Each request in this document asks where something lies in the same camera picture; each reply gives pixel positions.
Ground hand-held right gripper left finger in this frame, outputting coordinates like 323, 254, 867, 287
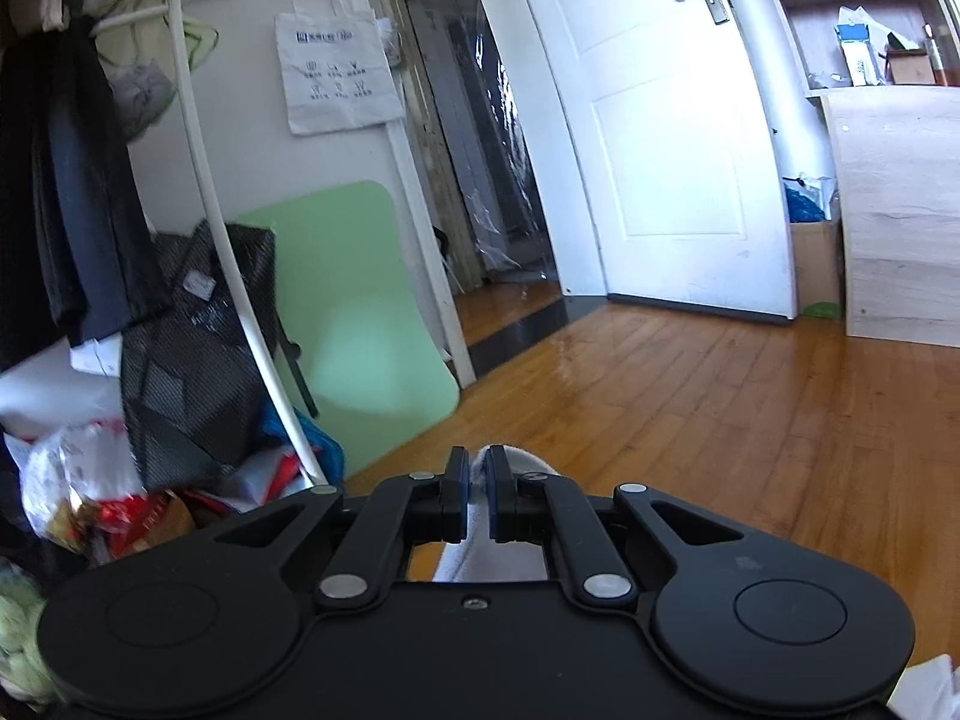
214, 446, 472, 612

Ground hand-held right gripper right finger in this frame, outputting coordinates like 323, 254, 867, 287
484, 446, 743, 608

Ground white garment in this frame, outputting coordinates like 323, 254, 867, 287
431, 444, 571, 586

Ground dark hanging clothes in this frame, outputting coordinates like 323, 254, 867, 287
0, 15, 158, 372

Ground light green board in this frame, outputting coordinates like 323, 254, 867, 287
236, 180, 460, 481

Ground black woven bag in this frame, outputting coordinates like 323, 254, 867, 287
120, 219, 278, 494

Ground clear plastic curtain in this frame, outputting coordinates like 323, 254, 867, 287
401, 0, 563, 290

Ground white coat rack pole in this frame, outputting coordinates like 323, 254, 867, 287
90, 0, 331, 488

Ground white door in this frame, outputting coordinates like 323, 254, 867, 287
510, 0, 800, 323

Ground cardboard floor box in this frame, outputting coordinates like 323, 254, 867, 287
787, 216, 845, 308

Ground white plastic bag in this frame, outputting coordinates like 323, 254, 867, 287
4, 420, 196, 563

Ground white paper bag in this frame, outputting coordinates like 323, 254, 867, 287
0, 337, 128, 440

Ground blue plastic bag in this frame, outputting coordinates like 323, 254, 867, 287
784, 176, 837, 224

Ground white tote bag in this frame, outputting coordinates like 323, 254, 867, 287
274, 0, 406, 137

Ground green plush item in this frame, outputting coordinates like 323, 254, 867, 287
0, 577, 55, 700

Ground light wood shelf cabinet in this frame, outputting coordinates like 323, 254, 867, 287
750, 0, 960, 350

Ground light hanging garment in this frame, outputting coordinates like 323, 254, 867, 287
45, 0, 181, 143

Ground blue and white box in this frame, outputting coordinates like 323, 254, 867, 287
835, 22, 887, 87

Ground brown shelf box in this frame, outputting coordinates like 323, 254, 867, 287
885, 47, 937, 86

